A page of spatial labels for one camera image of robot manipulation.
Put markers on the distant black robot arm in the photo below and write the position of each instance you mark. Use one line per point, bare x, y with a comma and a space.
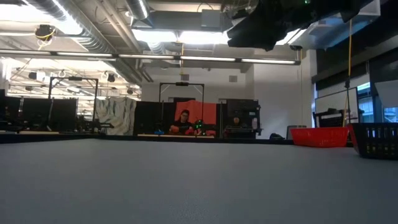
200, 126

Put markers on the fluorescent ceiling light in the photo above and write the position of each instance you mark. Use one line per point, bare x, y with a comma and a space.
202, 58

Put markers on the black cabinet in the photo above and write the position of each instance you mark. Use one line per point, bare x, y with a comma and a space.
245, 107

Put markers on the person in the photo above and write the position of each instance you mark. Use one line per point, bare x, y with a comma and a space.
236, 122
183, 124

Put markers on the orange backdrop cloth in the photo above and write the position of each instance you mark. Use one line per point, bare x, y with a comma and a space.
202, 109

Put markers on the whiteboard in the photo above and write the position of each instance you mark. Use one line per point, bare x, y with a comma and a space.
335, 102

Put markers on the red plastic basket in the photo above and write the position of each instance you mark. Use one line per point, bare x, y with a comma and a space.
317, 137

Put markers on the black partition panel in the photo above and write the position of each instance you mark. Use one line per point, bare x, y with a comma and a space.
37, 113
152, 118

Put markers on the black plastic basket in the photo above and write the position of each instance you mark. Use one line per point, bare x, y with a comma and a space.
376, 140

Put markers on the grey table mat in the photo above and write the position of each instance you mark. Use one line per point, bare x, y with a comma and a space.
202, 180

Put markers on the white patterned cloth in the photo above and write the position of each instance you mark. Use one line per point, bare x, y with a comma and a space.
115, 115

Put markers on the grey ceiling air duct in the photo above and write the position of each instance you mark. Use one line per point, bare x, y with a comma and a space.
186, 20

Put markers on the black gantry frame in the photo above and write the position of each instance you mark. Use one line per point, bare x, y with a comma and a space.
182, 84

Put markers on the silver round air duct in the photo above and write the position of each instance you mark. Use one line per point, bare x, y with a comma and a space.
93, 40

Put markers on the black aluminium table frame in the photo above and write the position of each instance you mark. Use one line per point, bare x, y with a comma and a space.
124, 137

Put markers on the black metal frame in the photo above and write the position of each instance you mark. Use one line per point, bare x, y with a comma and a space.
74, 78

